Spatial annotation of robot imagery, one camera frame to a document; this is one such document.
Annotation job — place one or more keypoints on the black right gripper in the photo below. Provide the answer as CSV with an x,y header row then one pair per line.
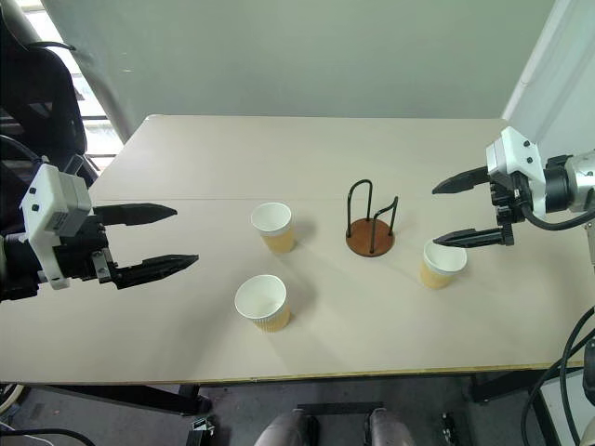
x,y
509,197

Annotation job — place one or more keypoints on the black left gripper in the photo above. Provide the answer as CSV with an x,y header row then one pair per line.
x,y
86,253

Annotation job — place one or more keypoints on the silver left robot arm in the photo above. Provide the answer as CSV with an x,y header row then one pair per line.
x,y
16,271

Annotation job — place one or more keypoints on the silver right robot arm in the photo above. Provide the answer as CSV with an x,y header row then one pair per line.
x,y
581,179

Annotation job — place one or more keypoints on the tan ribbed paper cup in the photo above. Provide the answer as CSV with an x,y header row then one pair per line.
x,y
272,320
278,241
434,278

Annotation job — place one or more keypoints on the black office chair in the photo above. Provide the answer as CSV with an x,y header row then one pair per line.
x,y
39,97

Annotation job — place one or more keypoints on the grey rounded shape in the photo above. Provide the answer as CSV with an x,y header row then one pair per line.
x,y
286,429
390,427

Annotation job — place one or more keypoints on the white box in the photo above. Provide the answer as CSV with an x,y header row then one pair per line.
x,y
569,418

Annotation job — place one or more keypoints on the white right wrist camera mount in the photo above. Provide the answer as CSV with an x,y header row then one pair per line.
x,y
509,153

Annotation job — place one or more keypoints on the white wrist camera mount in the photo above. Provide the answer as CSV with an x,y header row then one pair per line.
x,y
44,195
509,153

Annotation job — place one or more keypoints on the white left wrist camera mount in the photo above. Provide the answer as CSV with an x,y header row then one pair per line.
x,y
44,195

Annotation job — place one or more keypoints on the black table leg frame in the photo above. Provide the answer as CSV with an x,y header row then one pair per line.
x,y
139,399
502,388

